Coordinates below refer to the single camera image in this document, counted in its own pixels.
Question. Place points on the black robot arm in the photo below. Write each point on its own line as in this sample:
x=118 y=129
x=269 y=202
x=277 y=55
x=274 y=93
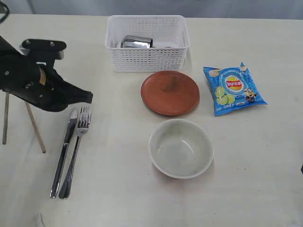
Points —
x=10 y=68

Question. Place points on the blue chips bag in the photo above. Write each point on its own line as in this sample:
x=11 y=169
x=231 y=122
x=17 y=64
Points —
x=232 y=89

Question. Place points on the silver foil packet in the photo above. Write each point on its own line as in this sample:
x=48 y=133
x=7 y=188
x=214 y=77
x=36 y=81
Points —
x=131 y=41

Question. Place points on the wooden chopstick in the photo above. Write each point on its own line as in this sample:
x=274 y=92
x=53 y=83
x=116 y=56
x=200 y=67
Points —
x=5 y=122
x=35 y=127

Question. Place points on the white perforated plastic basket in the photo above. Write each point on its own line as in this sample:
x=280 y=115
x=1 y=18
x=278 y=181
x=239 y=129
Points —
x=170 y=42

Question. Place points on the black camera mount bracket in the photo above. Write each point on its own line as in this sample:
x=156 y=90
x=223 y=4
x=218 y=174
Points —
x=45 y=51

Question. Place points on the silver fork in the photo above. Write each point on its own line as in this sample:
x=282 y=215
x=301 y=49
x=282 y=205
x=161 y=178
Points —
x=82 y=129

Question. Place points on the brown round plate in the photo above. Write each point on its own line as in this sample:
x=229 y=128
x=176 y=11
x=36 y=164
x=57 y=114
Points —
x=170 y=93

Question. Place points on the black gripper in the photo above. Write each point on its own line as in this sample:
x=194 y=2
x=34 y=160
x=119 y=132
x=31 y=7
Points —
x=42 y=89

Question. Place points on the white speckled bowl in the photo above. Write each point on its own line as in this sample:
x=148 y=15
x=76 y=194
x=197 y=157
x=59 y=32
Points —
x=180 y=149

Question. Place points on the silver table knife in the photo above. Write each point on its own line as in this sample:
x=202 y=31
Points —
x=69 y=133

